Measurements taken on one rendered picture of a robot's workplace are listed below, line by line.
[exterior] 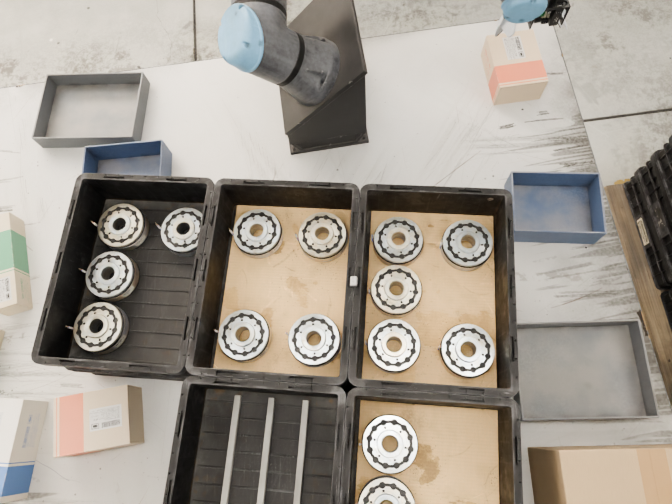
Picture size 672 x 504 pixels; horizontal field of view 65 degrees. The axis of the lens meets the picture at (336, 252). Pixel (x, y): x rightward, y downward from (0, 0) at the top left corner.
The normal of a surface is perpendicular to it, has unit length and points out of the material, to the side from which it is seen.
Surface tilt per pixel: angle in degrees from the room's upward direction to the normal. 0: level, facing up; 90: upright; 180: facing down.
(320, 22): 44
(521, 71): 0
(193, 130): 0
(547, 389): 0
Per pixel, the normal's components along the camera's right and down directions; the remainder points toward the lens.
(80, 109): -0.07, -0.32
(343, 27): -0.73, -0.13
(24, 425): 1.00, 0.03
